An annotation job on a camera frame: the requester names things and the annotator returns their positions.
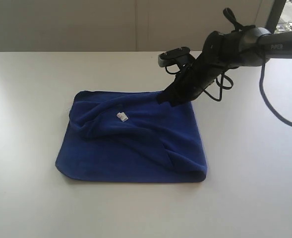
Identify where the dark window frame post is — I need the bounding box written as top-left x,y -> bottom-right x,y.
265,0 -> 286,33

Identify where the right black cable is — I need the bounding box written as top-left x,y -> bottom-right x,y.
164,7 -> 292,131

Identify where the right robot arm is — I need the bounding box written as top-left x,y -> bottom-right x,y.
157,27 -> 292,107

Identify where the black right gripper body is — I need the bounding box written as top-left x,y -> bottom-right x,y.
174,31 -> 230,102

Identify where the blue towel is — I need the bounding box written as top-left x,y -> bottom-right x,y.
55,91 -> 207,183

